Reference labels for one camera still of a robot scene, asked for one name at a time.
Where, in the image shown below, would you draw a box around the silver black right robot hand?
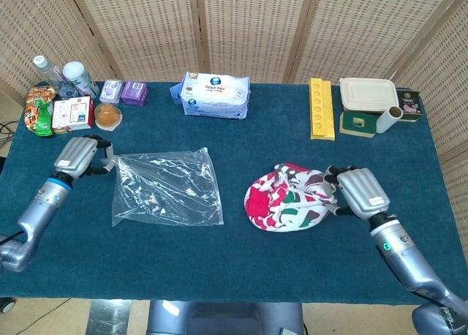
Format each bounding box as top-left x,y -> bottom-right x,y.
323,165 -> 390,221

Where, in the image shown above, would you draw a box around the purple small box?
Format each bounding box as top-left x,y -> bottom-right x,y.
120,80 -> 149,107

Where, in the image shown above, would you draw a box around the orange green snack bag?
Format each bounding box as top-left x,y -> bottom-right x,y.
23,86 -> 59,138

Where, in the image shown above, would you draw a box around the orange jelly cup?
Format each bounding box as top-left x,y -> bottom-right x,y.
94,102 -> 123,132

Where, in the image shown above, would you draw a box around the red white green patterned clothes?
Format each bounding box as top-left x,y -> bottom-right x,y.
244,162 -> 339,233

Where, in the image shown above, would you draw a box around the blue-grey robot torso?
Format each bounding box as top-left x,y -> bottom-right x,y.
146,300 -> 306,335

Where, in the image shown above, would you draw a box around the clear plastic bag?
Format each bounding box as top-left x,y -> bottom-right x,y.
111,147 -> 224,227

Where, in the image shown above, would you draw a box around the white red cardboard box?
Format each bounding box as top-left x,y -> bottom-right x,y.
51,96 -> 95,135

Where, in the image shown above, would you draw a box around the clear plastic water bottle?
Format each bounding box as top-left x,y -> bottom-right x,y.
33,55 -> 76,99

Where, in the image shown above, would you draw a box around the pale lilac clear box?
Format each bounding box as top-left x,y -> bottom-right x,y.
99,79 -> 124,105

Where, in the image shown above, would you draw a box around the yellow holed plastic tray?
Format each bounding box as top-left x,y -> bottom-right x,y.
309,77 -> 336,141

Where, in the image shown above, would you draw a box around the white paper roll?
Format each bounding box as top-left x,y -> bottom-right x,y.
375,106 -> 404,134

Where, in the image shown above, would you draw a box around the green box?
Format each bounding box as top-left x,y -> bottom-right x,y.
339,110 -> 380,137

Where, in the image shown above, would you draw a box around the beige lidded food container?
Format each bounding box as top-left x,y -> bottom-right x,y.
339,77 -> 399,113

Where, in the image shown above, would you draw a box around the dark green tin can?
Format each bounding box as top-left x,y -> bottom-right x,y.
396,89 -> 422,123

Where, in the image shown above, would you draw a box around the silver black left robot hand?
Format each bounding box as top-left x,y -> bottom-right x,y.
53,135 -> 118,180

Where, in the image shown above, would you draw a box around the black floor cables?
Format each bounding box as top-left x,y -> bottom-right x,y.
0,121 -> 18,142

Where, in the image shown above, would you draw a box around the white blue tissue pack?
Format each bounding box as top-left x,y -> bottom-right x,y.
169,70 -> 252,120

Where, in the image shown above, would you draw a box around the teal carpet table cover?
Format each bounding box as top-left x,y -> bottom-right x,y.
0,80 -> 468,306

